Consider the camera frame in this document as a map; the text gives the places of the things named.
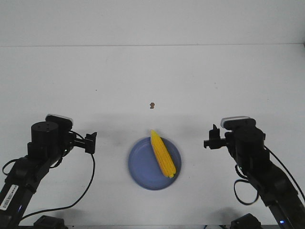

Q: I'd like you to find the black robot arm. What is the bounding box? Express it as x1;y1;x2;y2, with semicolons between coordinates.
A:
0;121;97;229
203;122;305;229

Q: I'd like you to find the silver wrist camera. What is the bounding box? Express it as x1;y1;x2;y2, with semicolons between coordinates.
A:
45;114;73;131
221;116;256;130

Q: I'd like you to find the yellow corn cob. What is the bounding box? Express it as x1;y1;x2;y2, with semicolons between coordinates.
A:
151;130;176;178

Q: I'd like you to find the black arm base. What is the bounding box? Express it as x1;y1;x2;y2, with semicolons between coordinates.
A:
230;213;262;229
33;215;68;229

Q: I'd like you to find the small brown table mark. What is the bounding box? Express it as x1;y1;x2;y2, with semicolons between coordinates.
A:
149;102;155;109

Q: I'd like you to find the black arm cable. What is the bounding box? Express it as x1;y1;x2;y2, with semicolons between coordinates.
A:
1;130;97;221
233;145;305;206

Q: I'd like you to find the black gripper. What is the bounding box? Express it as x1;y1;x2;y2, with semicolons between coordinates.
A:
27;121;97;159
203;123;266;167

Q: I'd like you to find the blue round plate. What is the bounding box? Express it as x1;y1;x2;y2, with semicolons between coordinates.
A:
128;137;182;191

